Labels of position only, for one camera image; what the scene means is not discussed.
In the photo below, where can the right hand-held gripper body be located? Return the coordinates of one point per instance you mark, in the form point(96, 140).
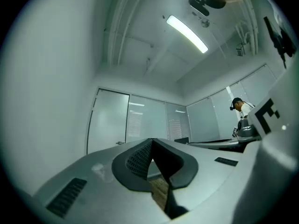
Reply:
point(266, 115)

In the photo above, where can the bundle of white ceiling pipes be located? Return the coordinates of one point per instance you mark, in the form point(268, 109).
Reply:
point(121, 20)
point(251, 24)

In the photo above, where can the person's white T-shirt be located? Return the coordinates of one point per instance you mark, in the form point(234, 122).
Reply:
point(268, 8)

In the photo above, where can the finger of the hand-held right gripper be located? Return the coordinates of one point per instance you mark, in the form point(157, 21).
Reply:
point(215, 144)

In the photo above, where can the long ceiling lamp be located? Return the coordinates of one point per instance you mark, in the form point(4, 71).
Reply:
point(187, 32)

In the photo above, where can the grey door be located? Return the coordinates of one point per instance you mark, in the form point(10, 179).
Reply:
point(127, 115)

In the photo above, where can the black head-mounted camera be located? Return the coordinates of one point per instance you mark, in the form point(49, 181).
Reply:
point(203, 1)

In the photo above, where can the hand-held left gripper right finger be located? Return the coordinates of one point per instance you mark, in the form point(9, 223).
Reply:
point(210, 183)

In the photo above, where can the frosted glass door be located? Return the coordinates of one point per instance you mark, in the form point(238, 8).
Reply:
point(109, 115)

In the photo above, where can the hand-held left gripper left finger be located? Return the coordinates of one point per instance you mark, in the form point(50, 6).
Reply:
point(93, 183)

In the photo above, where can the round smoke detector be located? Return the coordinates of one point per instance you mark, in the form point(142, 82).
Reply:
point(205, 23)

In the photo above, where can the grey junction box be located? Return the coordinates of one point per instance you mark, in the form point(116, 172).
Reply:
point(240, 50)

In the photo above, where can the frosted glass partition wall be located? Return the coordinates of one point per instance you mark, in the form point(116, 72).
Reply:
point(147, 118)

